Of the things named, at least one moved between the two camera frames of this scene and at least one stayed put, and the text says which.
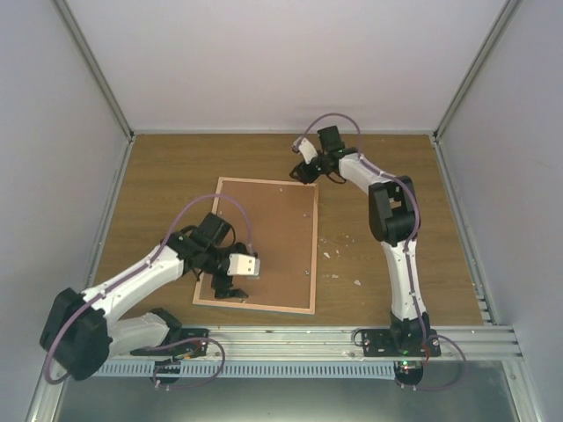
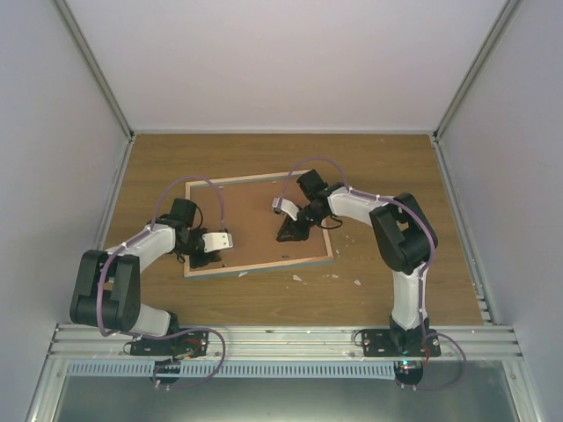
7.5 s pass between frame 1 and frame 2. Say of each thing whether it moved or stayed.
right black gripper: moved
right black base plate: stayed
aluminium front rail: stayed
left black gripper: moved
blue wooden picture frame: moved
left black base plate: stayed
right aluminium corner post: stayed
